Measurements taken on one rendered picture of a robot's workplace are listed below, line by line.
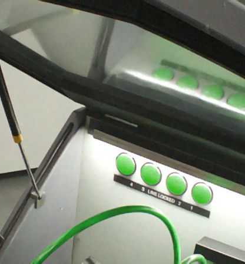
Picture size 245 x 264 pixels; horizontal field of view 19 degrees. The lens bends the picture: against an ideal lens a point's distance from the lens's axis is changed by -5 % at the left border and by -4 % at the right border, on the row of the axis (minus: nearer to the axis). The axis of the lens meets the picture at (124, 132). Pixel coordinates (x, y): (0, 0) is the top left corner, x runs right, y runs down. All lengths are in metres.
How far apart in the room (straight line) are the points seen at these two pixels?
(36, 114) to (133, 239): 2.76
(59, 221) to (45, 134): 2.79
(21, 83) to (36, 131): 0.34
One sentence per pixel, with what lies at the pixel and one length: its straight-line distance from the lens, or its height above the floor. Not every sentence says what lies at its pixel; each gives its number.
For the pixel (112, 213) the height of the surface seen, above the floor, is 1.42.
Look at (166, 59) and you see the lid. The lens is 0.79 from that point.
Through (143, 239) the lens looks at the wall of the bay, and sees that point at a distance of 1.59.
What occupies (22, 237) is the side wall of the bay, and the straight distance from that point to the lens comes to 1.53.
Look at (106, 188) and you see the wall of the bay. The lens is 1.59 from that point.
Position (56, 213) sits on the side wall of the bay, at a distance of 1.60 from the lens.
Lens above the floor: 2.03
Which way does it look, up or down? 23 degrees down
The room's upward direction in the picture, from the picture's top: 8 degrees clockwise
